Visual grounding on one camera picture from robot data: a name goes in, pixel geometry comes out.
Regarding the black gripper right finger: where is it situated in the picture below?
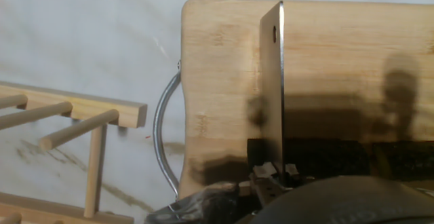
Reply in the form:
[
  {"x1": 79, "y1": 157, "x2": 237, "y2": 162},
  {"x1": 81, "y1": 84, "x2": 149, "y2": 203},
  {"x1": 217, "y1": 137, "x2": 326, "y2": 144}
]
[{"x1": 283, "y1": 163, "x2": 301, "y2": 185}]

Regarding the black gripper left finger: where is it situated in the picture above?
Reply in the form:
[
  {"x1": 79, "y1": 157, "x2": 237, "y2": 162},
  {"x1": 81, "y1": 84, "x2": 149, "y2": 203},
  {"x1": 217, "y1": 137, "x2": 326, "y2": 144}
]
[{"x1": 145, "y1": 162, "x2": 281, "y2": 224}]

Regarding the steel cleaver with metal handle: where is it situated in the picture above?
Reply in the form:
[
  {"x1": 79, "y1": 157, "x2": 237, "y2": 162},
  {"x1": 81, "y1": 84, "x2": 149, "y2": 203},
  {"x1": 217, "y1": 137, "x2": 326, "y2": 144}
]
[{"x1": 259, "y1": 1, "x2": 285, "y2": 184}]

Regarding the short cucumber piece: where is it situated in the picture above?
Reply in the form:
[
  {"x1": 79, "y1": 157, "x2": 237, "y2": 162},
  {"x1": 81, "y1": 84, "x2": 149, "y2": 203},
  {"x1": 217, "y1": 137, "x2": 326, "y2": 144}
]
[{"x1": 246, "y1": 138, "x2": 371, "y2": 181}]

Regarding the wooden peg knife rack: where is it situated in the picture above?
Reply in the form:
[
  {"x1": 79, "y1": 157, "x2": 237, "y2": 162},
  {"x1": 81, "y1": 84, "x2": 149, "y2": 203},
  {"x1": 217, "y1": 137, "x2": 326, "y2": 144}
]
[{"x1": 0, "y1": 80, "x2": 149, "y2": 224}]

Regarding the wooden cutting board metal handle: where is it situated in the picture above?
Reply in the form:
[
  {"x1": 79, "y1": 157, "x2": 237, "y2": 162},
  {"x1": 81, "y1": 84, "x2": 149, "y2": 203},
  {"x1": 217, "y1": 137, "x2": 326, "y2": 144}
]
[{"x1": 152, "y1": 0, "x2": 434, "y2": 200}]

